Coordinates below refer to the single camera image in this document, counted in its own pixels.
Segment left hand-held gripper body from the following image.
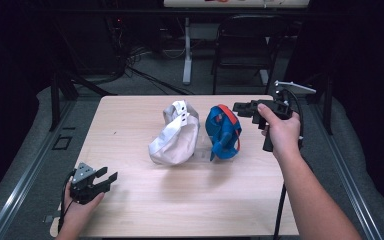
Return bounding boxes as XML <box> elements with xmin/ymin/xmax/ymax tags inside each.
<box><xmin>69</xmin><ymin>162</ymin><xmax>113</xmax><ymax>205</ymax></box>

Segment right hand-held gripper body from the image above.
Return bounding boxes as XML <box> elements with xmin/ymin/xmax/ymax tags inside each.
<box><xmin>251</xmin><ymin>80</ymin><xmax>317</xmax><ymax>153</ymax></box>

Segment blue cap with orange trim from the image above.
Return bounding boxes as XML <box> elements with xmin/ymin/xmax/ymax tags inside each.
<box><xmin>204</xmin><ymin>103</ymin><xmax>243</xmax><ymax>162</ymax></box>

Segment white cap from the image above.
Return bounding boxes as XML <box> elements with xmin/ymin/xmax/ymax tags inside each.
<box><xmin>147</xmin><ymin>99</ymin><xmax>201</xmax><ymax>167</ymax></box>

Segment person's left hand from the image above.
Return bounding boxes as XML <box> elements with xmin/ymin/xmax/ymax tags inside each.
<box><xmin>62</xmin><ymin>181</ymin><xmax>106</xmax><ymax>232</ymax></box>

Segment person's right hand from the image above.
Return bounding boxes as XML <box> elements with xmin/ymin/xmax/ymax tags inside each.
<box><xmin>256</xmin><ymin>102</ymin><xmax>303</xmax><ymax>160</ymax></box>

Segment black folding chair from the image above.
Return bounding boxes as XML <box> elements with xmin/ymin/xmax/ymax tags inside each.
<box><xmin>210</xmin><ymin>14</ymin><xmax>290</xmax><ymax>96</ymax></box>

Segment white desk leg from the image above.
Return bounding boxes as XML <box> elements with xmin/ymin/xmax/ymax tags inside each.
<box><xmin>182</xmin><ymin>17</ymin><xmax>193</xmax><ymax>86</ymax></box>

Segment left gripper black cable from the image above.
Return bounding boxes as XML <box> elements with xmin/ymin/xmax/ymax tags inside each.
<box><xmin>57</xmin><ymin>171</ymin><xmax>77</xmax><ymax>234</ymax></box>

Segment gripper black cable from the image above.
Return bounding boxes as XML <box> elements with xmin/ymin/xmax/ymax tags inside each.
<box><xmin>57</xmin><ymin>171</ymin><xmax>77</xmax><ymax>234</ymax></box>
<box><xmin>272</xmin><ymin>87</ymin><xmax>306</xmax><ymax>240</ymax></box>

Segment black metal frame post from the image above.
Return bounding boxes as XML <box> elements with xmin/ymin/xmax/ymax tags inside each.
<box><xmin>323</xmin><ymin>75</ymin><xmax>334</xmax><ymax>136</ymax></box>
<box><xmin>48</xmin><ymin>68</ymin><xmax>63</xmax><ymax>132</ymax></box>

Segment aluminium floor rail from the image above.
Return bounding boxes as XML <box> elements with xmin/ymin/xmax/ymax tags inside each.
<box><xmin>0</xmin><ymin>99</ymin><xmax>78</xmax><ymax>240</ymax></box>
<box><xmin>308</xmin><ymin>99</ymin><xmax>384</xmax><ymax>240</ymax></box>

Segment white floor cable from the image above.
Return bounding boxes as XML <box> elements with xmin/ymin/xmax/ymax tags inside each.
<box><xmin>161</xmin><ymin>47</ymin><xmax>186</xmax><ymax>61</ymax></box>

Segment black floor cable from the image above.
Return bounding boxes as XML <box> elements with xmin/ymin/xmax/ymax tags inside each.
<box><xmin>124</xmin><ymin>64</ymin><xmax>194</xmax><ymax>96</ymax></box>

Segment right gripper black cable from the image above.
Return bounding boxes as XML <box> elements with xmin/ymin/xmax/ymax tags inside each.
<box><xmin>272</xmin><ymin>87</ymin><xmax>306</xmax><ymax>240</ymax></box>

